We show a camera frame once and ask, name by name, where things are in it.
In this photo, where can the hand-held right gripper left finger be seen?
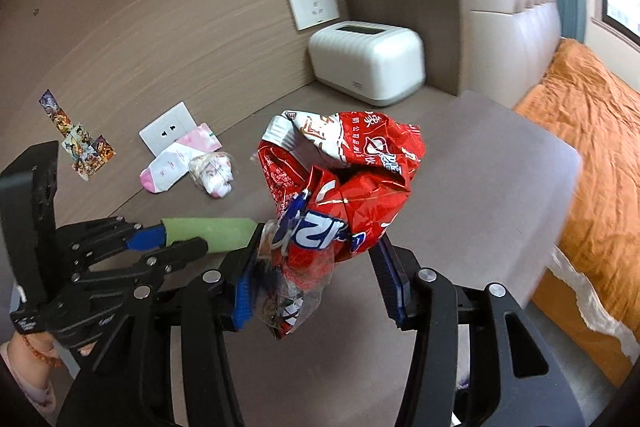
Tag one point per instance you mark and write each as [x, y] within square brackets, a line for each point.
[245, 294]

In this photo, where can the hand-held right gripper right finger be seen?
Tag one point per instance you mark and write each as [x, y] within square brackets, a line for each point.
[391, 289]

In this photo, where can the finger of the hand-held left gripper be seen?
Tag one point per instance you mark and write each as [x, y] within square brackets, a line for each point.
[145, 238]
[175, 253]

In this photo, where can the green packet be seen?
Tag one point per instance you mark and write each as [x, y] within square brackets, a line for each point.
[215, 231]

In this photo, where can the red and white bag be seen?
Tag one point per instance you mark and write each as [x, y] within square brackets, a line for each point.
[360, 187]

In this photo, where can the white plastic bag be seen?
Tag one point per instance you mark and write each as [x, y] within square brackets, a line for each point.
[595, 302]

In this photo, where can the person's left forearm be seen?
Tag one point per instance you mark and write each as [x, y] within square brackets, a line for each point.
[25, 382]

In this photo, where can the pink and white sock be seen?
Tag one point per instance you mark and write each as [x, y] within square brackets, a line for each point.
[170, 162]

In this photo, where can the white crumpled floral wrapper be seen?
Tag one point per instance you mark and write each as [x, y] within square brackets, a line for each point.
[212, 174]

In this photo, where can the white ribbed tissue box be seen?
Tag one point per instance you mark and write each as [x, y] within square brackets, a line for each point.
[365, 62]

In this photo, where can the orange bed sheet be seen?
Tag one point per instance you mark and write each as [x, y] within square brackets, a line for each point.
[600, 157]

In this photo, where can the beige padded headboard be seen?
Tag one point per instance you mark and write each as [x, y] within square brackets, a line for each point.
[505, 7]

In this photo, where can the cluster of cartoon wall stickers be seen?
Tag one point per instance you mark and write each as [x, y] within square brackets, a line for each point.
[80, 142]

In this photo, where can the white wall socket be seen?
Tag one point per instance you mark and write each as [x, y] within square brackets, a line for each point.
[312, 2]
[162, 127]

